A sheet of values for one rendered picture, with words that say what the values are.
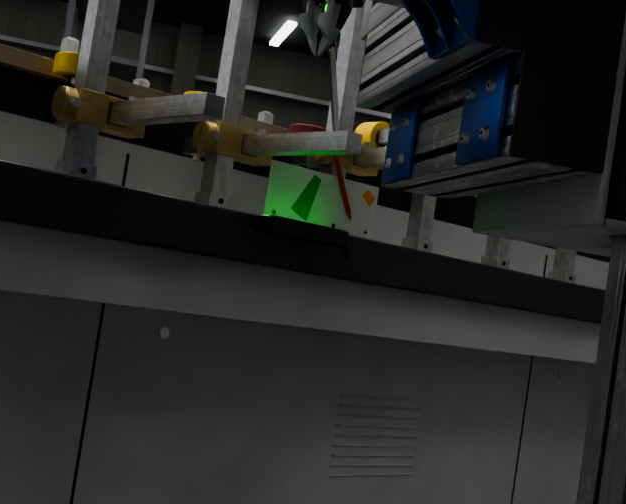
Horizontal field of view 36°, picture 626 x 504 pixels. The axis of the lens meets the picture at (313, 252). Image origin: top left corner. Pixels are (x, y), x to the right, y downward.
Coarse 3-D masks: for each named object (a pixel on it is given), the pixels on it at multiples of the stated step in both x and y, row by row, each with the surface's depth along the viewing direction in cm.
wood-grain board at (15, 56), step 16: (0, 48) 151; (0, 64) 154; (16, 64) 153; (32, 64) 155; (48, 64) 157; (64, 80) 159; (112, 80) 164; (128, 96) 167; (144, 96) 169; (160, 96) 171; (256, 128) 185; (272, 128) 187
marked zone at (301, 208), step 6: (312, 180) 169; (318, 180) 170; (306, 186) 168; (312, 186) 169; (318, 186) 170; (306, 192) 168; (312, 192) 169; (300, 198) 167; (306, 198) 168; (312, 198) 169; (294, 204) 167; (300, 204) 168; (306, 204) 168; (312, 204) 169; (294, 210) 167; (300, 210) 168; (306, 210) 169; (300, 216) 168; (306, 216) 169
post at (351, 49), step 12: (360, 12) 175; (348, 24) 175; (360, 24) 175; (348, 36) 175; (348, 48) 174; (360, 48) 175; (348, 60) 174; (360, 60) 175; (348, 72) 174; (360, 72) 176; (348, 84) 174; (348, 96) 174; (348, 108) 174; (348, 120) 175; (324, 168) 174
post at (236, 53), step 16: (240, 0) 158; (256, 0) 160; (240, 16) 158; (256, 16) 160; (240, 32) 158; (224, 48) 159; (240, 48) 158; (224, 64) 159; (240, 64) 158; (224, 80) 158; (240, 80) 158; (224, 96) 157; (240, 96) 159; (224, 112) 157; (240, 112) 159; (208, 160) 158; (224, 160) 157; (208, 176) 158; (224, 176) 158; (224, 192) 158
